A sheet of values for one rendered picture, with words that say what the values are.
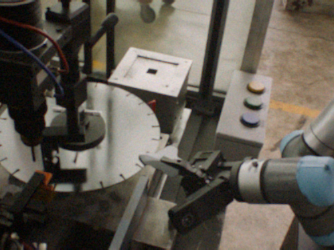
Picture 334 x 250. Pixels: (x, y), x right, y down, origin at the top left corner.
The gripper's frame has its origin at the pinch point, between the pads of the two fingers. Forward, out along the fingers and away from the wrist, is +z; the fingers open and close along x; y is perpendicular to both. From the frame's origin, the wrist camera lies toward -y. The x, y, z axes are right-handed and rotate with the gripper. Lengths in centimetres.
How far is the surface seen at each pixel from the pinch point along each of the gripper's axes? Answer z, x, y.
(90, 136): 7.9, 13.6, -1.0
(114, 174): 0.8, 7.8, -6.0
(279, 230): 28, -86, 82
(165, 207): 1.6, -6.9, 2.7
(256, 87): -5.7, -0.4, 42.8
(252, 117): -8.8, -2.6, 30.5
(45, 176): 6.3, 14.1, -15.0
